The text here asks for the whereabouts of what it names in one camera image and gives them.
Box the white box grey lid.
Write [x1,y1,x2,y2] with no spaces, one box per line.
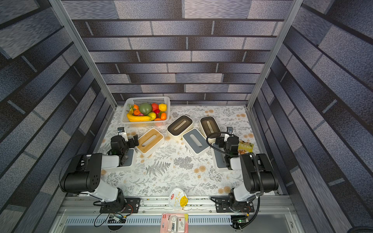
[118,149,138,171]
[182,128,210,157]
[211,143,229,172]

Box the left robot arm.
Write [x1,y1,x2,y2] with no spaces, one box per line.
[59,133,140,214]

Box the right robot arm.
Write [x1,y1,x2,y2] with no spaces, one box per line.
[212,135,279,213]

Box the snack bag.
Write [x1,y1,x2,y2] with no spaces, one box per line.
[238,140,254,154]

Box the yellow toy banana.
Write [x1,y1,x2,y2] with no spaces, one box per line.
[127,113,151,122]

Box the cream box dark lid right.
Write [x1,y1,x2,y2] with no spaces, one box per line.
[199,116,221,144]

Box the cream box dark lid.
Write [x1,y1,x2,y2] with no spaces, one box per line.
[167,115,194,141]
[199,116,221,144]

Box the white plastic fruit basket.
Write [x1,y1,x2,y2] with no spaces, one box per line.
[121,97,171,127]

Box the red toy pepper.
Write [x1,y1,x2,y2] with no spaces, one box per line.
[151,103,159,112]

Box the orange toy fruit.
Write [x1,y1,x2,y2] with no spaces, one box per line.
[160,112,167,120]

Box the floral table cloth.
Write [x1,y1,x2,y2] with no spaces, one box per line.
[101,105,259,197]

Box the cream box dark lid left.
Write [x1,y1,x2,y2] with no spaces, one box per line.
[167,115,194,141]

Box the yellow toy pepper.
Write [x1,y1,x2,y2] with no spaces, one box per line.
[158,104,167,112]

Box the pink packaged item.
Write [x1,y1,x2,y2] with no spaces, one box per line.
[160,213,189,233]

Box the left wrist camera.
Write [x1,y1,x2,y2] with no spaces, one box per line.
[117,127,128,142]

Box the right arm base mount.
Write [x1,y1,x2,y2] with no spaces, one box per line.
[210,196,254,213]

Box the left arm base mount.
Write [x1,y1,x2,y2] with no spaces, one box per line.
[100,197,141,214]

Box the aluminium rail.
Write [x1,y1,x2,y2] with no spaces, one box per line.
[57,195,296,216]

